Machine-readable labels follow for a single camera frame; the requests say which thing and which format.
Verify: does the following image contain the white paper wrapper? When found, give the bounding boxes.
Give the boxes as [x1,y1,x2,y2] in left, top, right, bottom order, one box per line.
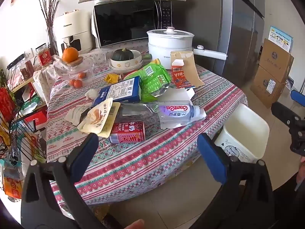
[152,87,207,130]

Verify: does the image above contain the black microwave oven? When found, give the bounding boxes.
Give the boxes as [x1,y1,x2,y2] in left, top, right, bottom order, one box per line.
[92,0,172,49]

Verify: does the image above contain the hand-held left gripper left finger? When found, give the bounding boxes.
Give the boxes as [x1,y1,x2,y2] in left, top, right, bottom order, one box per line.
[20,133,106,229]

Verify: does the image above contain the wooden shelf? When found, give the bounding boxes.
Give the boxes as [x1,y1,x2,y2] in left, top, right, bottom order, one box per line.
[11,76,49,134]

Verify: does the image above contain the cream air fryer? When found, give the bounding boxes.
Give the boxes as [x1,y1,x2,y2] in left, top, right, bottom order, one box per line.
[53,10,94,54]

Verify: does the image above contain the person's right hand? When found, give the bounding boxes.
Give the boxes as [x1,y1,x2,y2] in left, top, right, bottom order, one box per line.
[295,156,305,191]

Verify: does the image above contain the glass jar with wooden lid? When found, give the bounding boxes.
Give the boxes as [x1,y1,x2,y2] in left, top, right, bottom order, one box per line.
[62,57,94,86]

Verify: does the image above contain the blue printed box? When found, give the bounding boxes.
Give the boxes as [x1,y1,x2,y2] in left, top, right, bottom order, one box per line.
[267,25,294,53]

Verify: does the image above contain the orange packet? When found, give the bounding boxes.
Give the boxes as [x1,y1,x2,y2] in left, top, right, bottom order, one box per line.
[2,177,23,198]

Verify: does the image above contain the clear plastic water bottle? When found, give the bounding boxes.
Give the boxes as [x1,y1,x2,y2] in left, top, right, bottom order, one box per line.
[119,100,201,126]

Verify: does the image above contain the large orange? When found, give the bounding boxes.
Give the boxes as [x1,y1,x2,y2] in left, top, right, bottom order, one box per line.
[62,47,79,62]

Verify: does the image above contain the cream snack pouch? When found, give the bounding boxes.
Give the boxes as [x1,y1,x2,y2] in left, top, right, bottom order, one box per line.
[77,97,121,138]

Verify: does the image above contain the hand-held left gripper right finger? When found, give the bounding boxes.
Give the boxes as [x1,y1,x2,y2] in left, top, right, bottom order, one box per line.
[191,133,282,229]

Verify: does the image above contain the white electric cooking pot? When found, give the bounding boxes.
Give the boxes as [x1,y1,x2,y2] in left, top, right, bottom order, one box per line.
[146,27,227,70]

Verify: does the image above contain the green snack bag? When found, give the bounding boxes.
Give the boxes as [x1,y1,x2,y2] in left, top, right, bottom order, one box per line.
[124,59,172,102]

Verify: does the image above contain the dry bare branches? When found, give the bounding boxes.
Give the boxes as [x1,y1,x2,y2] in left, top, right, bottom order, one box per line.
[38,0,67,32]

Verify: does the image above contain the brown cardboard box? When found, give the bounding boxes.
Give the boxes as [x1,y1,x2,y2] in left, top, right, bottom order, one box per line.
[250,65,286,109]
[258,38,294,84]

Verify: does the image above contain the red box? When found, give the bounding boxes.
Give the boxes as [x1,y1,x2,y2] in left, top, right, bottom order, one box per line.
[25,112,48,130]

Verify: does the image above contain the red drink can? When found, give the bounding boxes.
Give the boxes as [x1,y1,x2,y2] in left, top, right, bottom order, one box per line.
[108,121,146,144]

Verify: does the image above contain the black wire rack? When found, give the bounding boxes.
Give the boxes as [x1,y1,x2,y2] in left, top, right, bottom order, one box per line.
[0,114,48,165]

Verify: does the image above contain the white plastic waste bin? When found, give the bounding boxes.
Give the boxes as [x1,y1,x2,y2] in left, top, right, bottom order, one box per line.
[213,104,270,165]

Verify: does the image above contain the torn orange milk carton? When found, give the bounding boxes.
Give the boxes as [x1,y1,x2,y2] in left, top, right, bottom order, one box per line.
[170,51,205,89]

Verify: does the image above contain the white bowl with green handle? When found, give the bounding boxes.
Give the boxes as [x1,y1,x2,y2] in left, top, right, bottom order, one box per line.
[110,50,153,69]

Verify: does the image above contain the red hanging ornament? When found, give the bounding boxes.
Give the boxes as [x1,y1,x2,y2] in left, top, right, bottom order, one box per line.
[0,86,16,122]

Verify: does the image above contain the blue milk carton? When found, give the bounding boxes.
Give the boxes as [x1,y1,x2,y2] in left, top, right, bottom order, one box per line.
[92,76,143,106]

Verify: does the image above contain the person's left hand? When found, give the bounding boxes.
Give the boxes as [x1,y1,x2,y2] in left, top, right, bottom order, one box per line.
[123,219,145,229]

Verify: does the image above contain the glass vase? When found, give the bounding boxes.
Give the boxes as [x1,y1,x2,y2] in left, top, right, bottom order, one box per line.
[46,26,59,56]

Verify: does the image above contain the pale plastic wrapper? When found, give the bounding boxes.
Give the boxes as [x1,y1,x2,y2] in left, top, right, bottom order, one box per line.
[65,106,91,126]

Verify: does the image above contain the dark green squash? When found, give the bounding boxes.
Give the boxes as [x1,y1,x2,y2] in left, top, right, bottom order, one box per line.
[111,48,134,61]

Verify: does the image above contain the yellow foil wrapper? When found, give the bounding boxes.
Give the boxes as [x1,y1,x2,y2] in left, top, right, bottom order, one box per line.
[105,73,120,84]

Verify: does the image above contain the grey refrigerator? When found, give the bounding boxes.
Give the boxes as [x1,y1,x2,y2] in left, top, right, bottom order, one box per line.
[185,0,265,86]

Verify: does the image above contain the green packet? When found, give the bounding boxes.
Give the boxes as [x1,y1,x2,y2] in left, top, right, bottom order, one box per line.
[22,95,42,108]

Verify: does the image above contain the red label jar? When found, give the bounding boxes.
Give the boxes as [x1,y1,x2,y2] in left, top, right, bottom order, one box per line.
[36,43,54,68]

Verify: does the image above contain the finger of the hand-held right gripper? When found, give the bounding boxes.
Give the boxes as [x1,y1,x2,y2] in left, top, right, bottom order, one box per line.
[271,101,303,128]
[290,89,305,108]

